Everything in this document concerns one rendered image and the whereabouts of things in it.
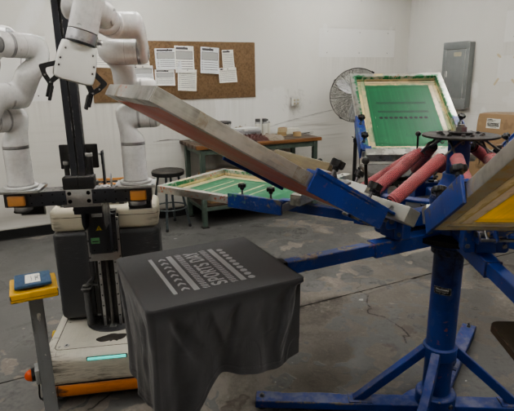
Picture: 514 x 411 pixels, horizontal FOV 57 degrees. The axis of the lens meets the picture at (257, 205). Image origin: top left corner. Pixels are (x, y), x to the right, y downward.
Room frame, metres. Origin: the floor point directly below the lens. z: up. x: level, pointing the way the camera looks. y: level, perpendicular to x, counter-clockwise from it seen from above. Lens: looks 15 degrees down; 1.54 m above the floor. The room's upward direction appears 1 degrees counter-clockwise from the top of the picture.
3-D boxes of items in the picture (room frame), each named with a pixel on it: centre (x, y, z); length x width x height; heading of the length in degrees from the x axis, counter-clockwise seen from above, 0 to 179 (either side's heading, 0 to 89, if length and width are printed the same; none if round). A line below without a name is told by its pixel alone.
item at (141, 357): (1.34, 0.38, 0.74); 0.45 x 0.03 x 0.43; 26
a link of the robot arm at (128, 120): (1.90, 0.48, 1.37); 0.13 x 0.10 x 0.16; 96
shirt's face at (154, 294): (1.44, 0.17, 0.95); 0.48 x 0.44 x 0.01; 116
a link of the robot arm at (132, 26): (1.67, 0.43, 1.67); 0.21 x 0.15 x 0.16; 6
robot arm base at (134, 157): (1.92, 0.49, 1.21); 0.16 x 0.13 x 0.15; 9
